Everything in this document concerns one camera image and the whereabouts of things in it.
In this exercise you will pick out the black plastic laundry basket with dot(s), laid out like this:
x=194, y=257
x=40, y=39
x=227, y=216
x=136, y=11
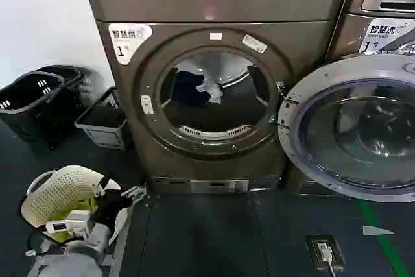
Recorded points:
x=29, y=108
x=78, y=82

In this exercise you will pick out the green floor tape strip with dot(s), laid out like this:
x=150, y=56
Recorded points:
x=379, y=238

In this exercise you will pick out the cream perforated laundry basket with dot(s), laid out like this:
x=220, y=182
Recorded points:
x=61, y=189

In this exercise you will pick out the grey-brown stacked washing machine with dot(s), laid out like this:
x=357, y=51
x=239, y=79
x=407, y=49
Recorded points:
x=356, y=4

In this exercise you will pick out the dark floor socket box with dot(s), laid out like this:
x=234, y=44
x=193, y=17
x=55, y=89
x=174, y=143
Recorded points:
x=324, y=251

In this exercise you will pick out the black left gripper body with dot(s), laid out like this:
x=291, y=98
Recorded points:
x=111, y=207

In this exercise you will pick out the dark navy garment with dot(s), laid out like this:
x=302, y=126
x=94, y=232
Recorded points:
x=188, y=90

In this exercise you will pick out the white crumpled garment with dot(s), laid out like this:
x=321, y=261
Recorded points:
x=212, y=90

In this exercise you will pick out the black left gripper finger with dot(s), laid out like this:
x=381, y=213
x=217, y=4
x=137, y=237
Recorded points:
x=100, y=189
x=136, y=192

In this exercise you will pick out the grey plastic slatted crate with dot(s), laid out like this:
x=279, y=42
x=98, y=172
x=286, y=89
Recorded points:
x=102, y=124

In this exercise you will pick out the grey-brown front-load dryer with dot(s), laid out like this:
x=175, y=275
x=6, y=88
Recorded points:
x=194, y=1

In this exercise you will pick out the round glass dryer door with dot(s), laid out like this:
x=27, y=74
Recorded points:
x=356, y=127

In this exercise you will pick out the grey floor tape piece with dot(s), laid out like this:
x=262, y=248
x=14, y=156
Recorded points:
x=376, y=230

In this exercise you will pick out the yellow-green cloth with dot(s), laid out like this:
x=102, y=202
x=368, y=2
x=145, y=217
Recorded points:
x=65, y=218

